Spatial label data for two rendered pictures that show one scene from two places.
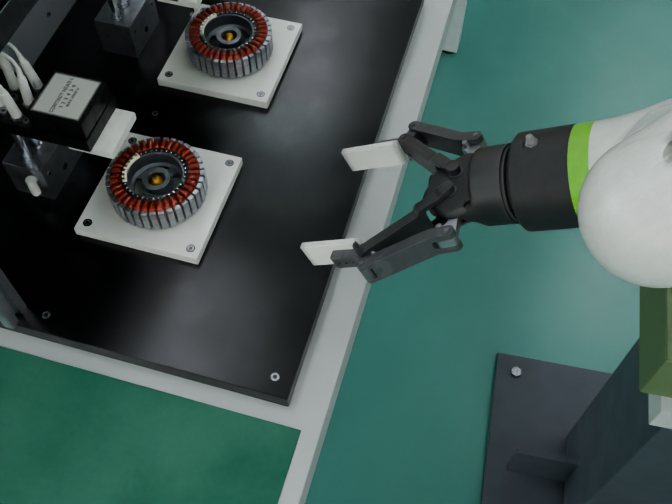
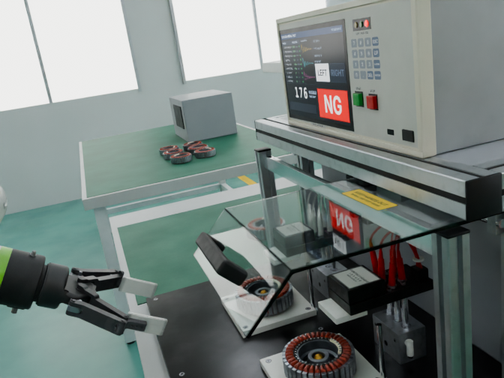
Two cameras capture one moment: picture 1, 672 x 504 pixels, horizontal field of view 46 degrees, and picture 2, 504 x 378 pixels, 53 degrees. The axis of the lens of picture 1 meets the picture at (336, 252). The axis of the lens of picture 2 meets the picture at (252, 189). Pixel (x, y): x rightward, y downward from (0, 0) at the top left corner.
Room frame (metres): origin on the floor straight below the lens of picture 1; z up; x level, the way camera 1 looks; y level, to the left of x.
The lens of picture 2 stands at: (1.32, -0.28, 1.28)
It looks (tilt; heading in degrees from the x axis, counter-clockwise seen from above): 16 degrees down; 147
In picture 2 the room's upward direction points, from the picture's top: 8 degrees counter-clockwise
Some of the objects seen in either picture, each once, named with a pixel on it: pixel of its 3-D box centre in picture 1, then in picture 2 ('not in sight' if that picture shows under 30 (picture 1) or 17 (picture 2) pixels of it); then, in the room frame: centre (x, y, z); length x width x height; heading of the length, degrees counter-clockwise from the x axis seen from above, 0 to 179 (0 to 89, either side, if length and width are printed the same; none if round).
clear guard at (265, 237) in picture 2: not in sight; (333, 235); (0.86, 0.12, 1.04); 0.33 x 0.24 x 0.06; 74
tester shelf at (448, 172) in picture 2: not in sight; (433, 128); (0.76, 0.48, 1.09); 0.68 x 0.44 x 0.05; 164
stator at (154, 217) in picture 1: (157, 182); (265, 295); (0.55, 0.21, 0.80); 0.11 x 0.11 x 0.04
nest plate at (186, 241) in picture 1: (161, 194); (266, 306); (0.55, 0.21, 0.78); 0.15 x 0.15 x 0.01; 74
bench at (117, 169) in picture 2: not in sight; (181, 201); (-1.56, 1.02, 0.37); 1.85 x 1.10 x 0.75; 164
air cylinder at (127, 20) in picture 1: (128, 20); (398, 334); (0.82, 0.28, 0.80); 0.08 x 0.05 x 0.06; 164
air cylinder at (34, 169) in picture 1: (43, 156); (330, 277); (0.59, 0.34, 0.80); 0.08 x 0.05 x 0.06; 164
